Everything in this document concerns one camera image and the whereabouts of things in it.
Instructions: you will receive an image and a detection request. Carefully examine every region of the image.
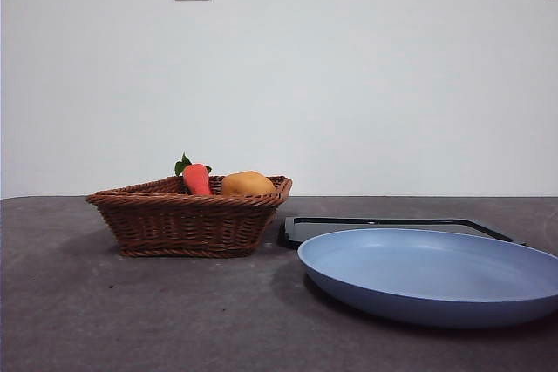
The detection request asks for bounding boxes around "light blue plate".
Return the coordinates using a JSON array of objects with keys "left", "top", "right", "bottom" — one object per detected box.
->
[{"left": 296, "top": 227, "right": 558, "bottom": 329}]

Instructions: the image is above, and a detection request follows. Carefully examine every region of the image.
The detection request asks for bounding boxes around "brown wicker basket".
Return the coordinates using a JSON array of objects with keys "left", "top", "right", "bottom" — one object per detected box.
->
[{"left": 85, "top": 174, "right": 293, "bottom": 259}]

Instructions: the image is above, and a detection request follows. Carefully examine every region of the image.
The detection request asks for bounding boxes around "orange toy carrot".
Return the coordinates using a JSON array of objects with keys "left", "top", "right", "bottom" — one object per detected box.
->
[{"left": 174, "top": 152, "right": 214, "bottom": 196}]

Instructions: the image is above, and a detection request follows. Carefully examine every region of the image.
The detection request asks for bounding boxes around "tan potato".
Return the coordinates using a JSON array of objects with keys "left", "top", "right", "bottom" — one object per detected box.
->
[{"left": 221, "top": 170, "right": 277, "bottom": 197}]

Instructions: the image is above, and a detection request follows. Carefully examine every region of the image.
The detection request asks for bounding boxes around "dark green cutting board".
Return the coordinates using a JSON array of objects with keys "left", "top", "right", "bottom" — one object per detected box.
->
[{"left": 277, "top": 216, "right": 528, "bottom": 250}]

